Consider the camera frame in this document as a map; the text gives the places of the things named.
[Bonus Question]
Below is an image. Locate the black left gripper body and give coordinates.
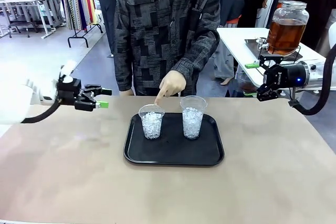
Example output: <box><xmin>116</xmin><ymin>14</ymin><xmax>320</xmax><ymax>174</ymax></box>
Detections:
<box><xmin>57</xmin><ymin>78</ymin><xmax>85</xmax><ymax>106</ymax></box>

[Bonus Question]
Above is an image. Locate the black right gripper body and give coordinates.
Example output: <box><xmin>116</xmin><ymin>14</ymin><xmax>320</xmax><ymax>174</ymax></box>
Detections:
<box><xmin>264</xmin><ymin>63</ymin><xmax>308</xmax><ymax>88</ymax></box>

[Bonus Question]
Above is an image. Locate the short clear iced cup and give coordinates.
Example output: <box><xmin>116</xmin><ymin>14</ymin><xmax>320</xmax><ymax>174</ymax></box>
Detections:
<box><xmin>138</xmin><ymin>104</ymin><xmax>165</xmax><ymax>140</ymax></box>

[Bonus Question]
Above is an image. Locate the person's left forearm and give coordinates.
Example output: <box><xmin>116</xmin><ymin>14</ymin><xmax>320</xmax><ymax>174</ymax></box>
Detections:
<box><xmin>167</xmin><ymin>16</ymin><xmax>221</xmax><ymax>79</ymax></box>

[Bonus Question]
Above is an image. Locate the person's right forearm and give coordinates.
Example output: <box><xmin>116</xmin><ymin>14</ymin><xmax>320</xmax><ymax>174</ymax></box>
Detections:
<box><xmin>113</xmin><ymin>37</ymin><xmax>135</xmax><ymax>92</ymax></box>

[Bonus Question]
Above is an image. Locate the tall clear iced cup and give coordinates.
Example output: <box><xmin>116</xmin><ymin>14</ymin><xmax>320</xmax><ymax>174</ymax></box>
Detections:
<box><xmin>180</xmin><ymin>95</ymin><xmax>208</xmax><ymax>140</ymax></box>

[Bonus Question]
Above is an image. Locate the person's left hand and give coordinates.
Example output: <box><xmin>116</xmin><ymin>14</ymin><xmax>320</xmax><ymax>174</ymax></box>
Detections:
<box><xmin>154</xmin><ymin>70</ymin><xmax>187</xmax><ymax>106</ymax></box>

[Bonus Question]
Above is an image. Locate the silver dispenser spigot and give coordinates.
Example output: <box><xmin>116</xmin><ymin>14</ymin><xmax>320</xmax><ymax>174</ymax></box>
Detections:
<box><xmin>256</xmin><ymin>37</ymin><xmax>269</xmax><ymax>50</ymax></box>

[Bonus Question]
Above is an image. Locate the dark metal tray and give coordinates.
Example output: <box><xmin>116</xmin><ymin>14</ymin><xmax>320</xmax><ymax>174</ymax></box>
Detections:
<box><xmin>244</xmin><ymin>39</ymin><xmax>303</xmax><ymax>61</ymax></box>

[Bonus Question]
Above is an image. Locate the glass tea dispenser jar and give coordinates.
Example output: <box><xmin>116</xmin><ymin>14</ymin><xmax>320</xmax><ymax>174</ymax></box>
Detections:
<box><xmin>267</xmin><ymin>0</ymin><xmax>309</xmax><ymax>57</ymax></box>

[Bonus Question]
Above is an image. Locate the white side table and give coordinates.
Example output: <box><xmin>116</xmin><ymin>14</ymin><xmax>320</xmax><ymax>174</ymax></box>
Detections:
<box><xmin>217</xmin><ymin>27</ymin><xmax>336</xmax><ymax>94</ymax></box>

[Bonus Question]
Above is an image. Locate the bystander in black trousers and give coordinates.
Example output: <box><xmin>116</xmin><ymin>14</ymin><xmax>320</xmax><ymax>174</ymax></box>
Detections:
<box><xmin>86</xmin><ymin>0</ymin><xmax>121</xmax><ymax>58</ymax></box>

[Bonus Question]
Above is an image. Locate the person in grey patchwork jacket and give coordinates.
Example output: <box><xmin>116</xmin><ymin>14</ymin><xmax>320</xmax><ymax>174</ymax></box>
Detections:
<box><xmin>113</xmin><ymin>0</ymin><xmax>221</xmax><ymax>98</ymax></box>

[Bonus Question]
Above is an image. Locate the fabric sample rack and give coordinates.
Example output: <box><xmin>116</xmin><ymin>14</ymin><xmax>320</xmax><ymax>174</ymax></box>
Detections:
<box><xmin>56</xmin><ymin>0</ymin><xmax>104</xmax><ymax>49</ymax></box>

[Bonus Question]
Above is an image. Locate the black plastic serving tray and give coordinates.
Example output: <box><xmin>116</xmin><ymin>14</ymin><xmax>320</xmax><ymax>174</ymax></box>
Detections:
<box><xmin>123</xmin><ymin>112</ymin><xmax>225</xmax><ymax>167</ymax></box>

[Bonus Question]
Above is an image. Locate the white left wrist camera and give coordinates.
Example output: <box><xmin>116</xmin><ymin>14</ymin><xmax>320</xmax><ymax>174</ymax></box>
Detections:
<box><xmin>59</xmin><ymin>60</ymin><xmax>77</xmax><ymax>83</ymax></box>

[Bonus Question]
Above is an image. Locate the black wire dispenser stand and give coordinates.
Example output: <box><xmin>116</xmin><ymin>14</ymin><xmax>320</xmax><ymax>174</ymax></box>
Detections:
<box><xmin>257</xmin><ymin>45</ymin><xmax>302</xmax><ymax>62</ymax></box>

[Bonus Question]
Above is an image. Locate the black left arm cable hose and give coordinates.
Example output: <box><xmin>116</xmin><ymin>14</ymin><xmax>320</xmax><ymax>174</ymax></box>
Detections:
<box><xmin>20</xmin><ymin>99</ymin><xmax>64</xmax><ymax>124</ymax></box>

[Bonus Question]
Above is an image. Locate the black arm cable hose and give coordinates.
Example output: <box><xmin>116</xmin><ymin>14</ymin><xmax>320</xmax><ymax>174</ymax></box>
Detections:
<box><xmin>20</xmin><ymin>99</ymin><xmax>64</xmax><ymax>124</ymax></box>
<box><xmin>288</xmin><ymin>50</ymin><xmax>336</xmax><ymax>116</ymax></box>

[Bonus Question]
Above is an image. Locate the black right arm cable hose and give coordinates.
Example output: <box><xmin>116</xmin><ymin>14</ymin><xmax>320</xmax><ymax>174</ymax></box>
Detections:
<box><xmin>288</xmin><ymin>50</ymin><xmax>336</xmax><ymax>116</ymax></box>

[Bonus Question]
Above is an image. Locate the white workbench with frame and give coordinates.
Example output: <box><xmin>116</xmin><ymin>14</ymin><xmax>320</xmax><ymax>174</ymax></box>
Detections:
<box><xmin>0</xmin><ymin>0</ymin><xmax>66</xmax><ymax>40</ymax></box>

